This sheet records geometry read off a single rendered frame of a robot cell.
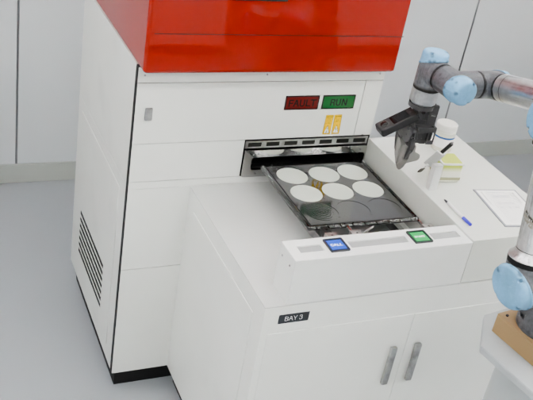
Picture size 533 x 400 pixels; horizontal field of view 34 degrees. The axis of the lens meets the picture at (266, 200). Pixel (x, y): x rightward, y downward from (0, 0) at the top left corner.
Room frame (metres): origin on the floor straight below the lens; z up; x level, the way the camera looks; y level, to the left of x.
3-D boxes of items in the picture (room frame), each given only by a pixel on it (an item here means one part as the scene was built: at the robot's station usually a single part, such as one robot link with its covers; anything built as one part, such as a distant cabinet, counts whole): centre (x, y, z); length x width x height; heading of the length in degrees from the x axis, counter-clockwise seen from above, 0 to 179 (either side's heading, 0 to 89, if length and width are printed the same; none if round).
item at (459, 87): (2.18, -0.45, 1.37); 0.11 x 0.11 x 0.08; 32
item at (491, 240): (2.43, -0.60, 0.89); 0.62 x 0.35 x 0.14; 28
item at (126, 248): (2.75, 0.22, 0.41); 0.82 x 0.70 x 0.82; 118
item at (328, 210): (2.34, -0.21, 0.90); 0.34 x 0.34 x 0.01; 28
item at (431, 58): (2.25, -0.38, 1.37); 0.09 x 0.08 x 0.11; 32
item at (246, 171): (2.52, -0.10, 0.89); 0.44 x 0.02 x 0.10; 118
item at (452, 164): (2.44, -0.53, 1.00); 0.07 x 0.07 x 0.07; 19
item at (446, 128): (2.65, -0.54, 1.01); 0.07 x 0.07 x 0.10
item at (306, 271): (1.99, -0.32, 0.89); 0.55 x 0.09 x 0.14; 118
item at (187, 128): (2.45, 0.06, 1.02); 0.81 x 0.03 x 0.40; 118
